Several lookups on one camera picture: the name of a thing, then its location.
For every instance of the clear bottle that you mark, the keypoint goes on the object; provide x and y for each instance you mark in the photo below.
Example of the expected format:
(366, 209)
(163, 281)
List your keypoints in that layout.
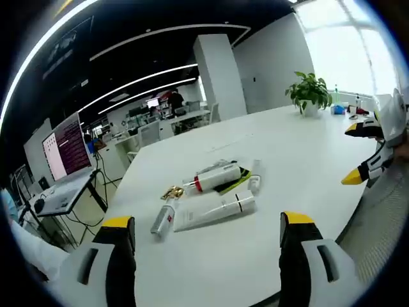
(336, 96)
(357, 100)

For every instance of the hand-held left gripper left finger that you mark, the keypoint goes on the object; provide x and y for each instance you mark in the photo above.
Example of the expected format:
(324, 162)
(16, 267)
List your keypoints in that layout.
(118, 275)

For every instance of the gold skincare sachet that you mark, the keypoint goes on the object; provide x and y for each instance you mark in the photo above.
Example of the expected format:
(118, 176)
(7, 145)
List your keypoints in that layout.
(172, 192)

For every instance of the curved ceiling light strip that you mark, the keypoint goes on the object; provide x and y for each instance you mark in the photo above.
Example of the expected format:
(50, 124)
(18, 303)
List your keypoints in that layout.
(28, 60)

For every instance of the grey rolling stand desk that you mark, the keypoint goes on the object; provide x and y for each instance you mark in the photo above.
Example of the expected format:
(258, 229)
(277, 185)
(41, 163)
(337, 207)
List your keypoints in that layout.
(73, 201)

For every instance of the potted green plant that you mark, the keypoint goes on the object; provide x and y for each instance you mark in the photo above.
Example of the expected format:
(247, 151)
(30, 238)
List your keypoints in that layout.
(308, 92)

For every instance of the white skincare tube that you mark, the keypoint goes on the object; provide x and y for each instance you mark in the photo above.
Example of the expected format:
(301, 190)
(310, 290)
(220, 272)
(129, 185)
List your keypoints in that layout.
(207, 214)

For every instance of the black green skincare sachet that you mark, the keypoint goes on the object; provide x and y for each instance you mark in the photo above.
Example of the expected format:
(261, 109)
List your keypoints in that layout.
(233, 187)

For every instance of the dark hanging sign panel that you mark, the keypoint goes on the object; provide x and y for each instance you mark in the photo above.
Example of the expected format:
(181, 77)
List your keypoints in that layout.
(60, 54)

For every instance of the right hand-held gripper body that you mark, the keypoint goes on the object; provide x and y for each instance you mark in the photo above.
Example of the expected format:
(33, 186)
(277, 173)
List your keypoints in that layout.
(393, 118)

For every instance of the long straight ceiling light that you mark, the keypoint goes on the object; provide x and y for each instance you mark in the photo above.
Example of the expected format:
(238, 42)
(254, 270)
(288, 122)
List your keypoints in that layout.
(143, 80)

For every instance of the laptop on stand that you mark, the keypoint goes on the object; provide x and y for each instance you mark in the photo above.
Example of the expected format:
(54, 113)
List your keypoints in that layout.
(68, 147)

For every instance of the white pump bottle red collar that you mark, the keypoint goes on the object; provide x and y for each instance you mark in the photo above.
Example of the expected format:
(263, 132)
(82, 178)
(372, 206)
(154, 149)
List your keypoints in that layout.
(217, 179)

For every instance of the blue box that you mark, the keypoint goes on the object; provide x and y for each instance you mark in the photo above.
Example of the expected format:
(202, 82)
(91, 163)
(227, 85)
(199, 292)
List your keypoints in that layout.
(337, 109)

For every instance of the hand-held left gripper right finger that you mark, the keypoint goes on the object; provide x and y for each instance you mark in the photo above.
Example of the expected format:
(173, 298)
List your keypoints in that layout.
(297, 275)

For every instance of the white office desk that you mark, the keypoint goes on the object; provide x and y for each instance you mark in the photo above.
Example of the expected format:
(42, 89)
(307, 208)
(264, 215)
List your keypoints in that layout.
(188, 120)

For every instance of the short straight ceiling light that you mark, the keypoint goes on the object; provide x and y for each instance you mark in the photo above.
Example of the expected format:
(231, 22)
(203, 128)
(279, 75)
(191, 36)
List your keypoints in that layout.
(159, 86)

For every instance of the dark red object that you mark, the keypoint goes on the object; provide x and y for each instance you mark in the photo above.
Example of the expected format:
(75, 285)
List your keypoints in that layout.
(361, 111)

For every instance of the black computer mouse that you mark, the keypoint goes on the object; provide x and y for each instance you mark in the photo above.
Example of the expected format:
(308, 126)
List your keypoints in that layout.
(39, 205)

